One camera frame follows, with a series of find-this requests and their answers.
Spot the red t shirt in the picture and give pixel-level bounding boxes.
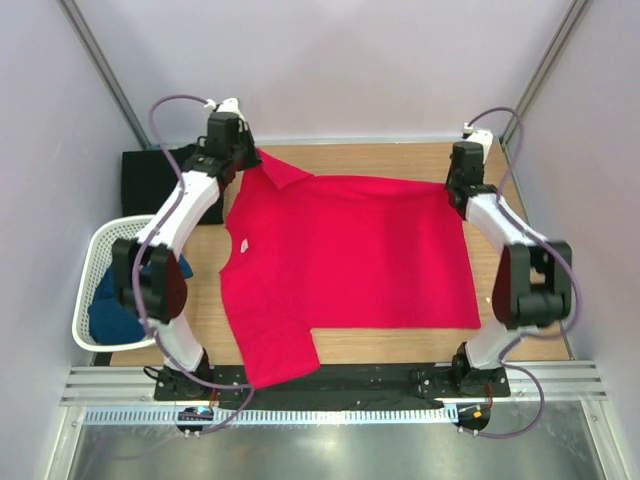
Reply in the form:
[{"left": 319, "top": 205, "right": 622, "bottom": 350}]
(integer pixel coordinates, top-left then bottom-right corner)
[{"left": 220, "top": 155, "right": 481, "bottom": 389}]

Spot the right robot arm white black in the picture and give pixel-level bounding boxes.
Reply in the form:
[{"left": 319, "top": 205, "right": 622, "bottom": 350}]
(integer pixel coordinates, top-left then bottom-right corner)
[{"left": 445, "top": 138, "right": 573, "bottom": 396}]

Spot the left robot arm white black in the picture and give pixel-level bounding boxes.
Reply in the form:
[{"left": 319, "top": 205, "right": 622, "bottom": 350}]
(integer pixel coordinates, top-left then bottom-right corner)
[{"left": 112, "top": 98, "right": 261, "bottom": 400}]

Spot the folded black t shirt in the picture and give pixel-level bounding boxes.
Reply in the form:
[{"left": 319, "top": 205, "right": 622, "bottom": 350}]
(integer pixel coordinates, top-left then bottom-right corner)
[{"left": 120, "top": 143, "right": 224, "bottom": 227}]

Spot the white plastic laundry basket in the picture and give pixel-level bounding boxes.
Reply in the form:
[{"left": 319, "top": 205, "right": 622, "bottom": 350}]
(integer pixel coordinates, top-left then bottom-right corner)
[{"left": 72, "top": 215, "right": 154, "bottom": 353}]

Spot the blue t shirt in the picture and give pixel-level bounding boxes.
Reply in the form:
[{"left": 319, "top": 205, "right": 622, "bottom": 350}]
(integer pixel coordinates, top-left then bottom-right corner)
[{"left": 88, "top": 253, "right": 195, "bottom": 345}]

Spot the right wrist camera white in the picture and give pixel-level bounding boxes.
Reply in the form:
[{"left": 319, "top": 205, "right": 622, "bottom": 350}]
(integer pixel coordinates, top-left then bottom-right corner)
[{"left": 462, "top": 123, "right": 494, "bottom": 151}]

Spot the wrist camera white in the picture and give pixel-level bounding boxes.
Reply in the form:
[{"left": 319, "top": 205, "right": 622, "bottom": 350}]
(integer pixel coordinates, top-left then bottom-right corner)
[
  {"left": 462, "top": 123, "right": 494, "bottom": 151},
  {"left": 204, "top": 97, "right": 245, "bottom": 121}
]

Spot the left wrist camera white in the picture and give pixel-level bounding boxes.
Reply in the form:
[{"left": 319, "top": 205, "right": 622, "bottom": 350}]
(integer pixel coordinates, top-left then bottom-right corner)
[{"left": 204, "top": 97, "right": 245, "bottom": 121}]

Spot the right aluminium corner post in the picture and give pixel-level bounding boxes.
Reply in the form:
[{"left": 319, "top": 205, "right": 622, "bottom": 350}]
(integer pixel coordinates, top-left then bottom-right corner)
[{"left": 514, "top": 0, "right": 593, "bottom": 119}]

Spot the aluminium corner post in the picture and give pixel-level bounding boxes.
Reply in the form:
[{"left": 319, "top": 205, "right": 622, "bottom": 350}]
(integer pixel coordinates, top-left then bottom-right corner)
[
  {"left": 514, "top": 0, "right": 593, "bottom": 119},
  {"left": 57, "top": 0, "right": 151, "bottom": 149}
]

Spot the left aluminium corner post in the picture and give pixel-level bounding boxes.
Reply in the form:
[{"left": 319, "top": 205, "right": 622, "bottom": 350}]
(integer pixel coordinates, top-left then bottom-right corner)
[{"left": 57, "top": 0, "right": 151, "bottom": 149}]

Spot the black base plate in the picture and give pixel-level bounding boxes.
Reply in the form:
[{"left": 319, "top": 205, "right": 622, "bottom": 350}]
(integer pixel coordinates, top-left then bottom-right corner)
[{"left": 143, "top": 363, "right": 511, "bottom": 411}]

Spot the aluminium rail frame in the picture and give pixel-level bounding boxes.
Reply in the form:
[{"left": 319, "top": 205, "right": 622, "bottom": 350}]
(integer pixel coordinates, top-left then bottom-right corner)
[{"left": 61, "top": 361, "right": 605, "bottom": 405}]

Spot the white slotted cable duct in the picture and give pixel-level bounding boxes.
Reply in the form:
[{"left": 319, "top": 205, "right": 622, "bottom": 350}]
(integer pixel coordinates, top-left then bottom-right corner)
[{"left": 83, "top": 405, "right": 458, "bottom": 427}]

